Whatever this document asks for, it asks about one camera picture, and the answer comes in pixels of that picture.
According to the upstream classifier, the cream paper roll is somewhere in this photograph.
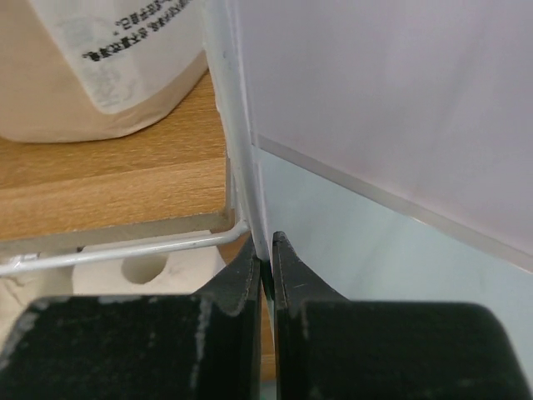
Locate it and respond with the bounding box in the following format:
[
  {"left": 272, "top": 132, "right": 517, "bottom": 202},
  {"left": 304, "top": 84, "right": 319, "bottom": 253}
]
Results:
[{"left": 1, "top": 267, "right": 73, "bottom": 347}]

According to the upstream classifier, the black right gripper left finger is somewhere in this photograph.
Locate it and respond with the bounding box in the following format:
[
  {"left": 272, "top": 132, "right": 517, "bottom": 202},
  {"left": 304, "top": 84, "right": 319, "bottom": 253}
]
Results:
[{"left": 1, "top": 242, "right": 262, "bottom": 399}]

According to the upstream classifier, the tan paper roll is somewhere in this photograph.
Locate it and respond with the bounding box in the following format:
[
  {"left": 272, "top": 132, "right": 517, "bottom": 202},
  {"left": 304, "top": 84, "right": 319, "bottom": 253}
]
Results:
[{"left": 1, "top": 1, "right": 207, "bottom": 143}]

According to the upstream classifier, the unwrapped white paper roll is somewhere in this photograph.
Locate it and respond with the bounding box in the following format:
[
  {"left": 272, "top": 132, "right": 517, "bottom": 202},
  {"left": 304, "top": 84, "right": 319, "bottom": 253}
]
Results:
[{"left": 72, "top": 247, "right": 226, "bottom": 295}]

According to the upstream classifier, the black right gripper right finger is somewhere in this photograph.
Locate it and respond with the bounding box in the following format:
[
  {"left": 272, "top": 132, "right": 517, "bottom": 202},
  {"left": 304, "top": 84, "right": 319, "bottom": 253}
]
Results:
[{"left": 271, "top": 232, "right": 532, "bottom": 399}]

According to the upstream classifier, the middle wooden shelf board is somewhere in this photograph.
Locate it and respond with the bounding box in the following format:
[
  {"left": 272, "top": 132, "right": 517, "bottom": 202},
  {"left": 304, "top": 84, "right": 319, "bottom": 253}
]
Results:
[{"left": 1, "top": 75, "right": 232, "bottom": 256}]

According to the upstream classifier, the white wire shelf rack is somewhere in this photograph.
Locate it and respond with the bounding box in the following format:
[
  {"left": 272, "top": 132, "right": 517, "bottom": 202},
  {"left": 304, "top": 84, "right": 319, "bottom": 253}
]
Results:
[{"left": 1, "top": 1, "right": 268, "bottom": 275}]

